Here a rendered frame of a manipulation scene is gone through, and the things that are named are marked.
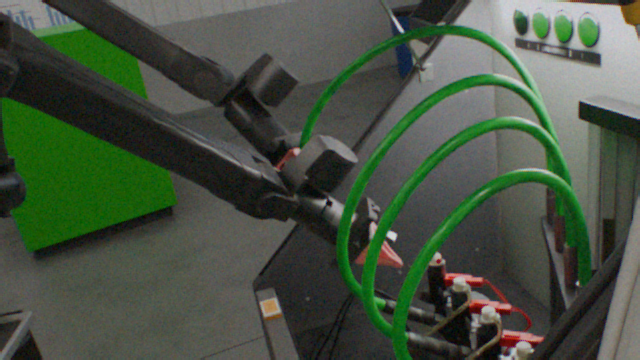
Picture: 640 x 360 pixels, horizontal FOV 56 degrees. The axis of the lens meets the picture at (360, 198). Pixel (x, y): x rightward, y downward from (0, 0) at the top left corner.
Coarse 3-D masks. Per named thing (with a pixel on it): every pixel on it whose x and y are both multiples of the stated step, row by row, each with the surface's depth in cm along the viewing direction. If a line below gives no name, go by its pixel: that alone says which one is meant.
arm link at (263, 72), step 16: (256, 64) 93; (272, 64) 92; (208, 80) 92; (240, 80) 93; (256, 80) 93; (272, 80) 92; (288, 80) 92; (208, 96) 92; (224, 96) 92; (272, 96) 93
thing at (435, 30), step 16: (416, 32) 83; (432, 32) 82; (448, 32) 82; (464, 32) 82; (480, 32) 82; (384, 48) 84; (496, 48) 83; (352, 64) 85; (512, 64) 83; (336, 80) 86; (528, 80) 84; (320, 96) 88; (320, 112) 89; (304, 128) 90; (304, 144) 91
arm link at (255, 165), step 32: (0, 32) 56; (0, 64) 51; (32, 64) 54; (64, 64) 57; (0, 96) 52; (32, 96) 56; (64, 96) 58; (96, 96) 59; (128, 96) 63; (96, 128) 61; (128, 128) 63; (160, 128) 65; (192, 128) 69; (160, 160) 67; (192, 160) 69; (224, 160) 71; (256, 160) 79; (224, 192) 74; (256, 192) 76; (288, 192) 78
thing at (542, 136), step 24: (504, 120) 65; (528, 120) 66; (456, 144) 64; (552, 144) 68; (432, 168) 64; (408, 192) 64; (384, 216) 65; (384, 240) 66; (576, 264) 75; (408, 336) 71
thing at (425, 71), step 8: (384, 8) 105; (392, 16) 106; (400, 32) 107; (408, 48) 109; (416, 56) 110; (416, 64) 112; (424, 64) 110; (424, 72) 111; (432, 72) 111; (424, 80) 111
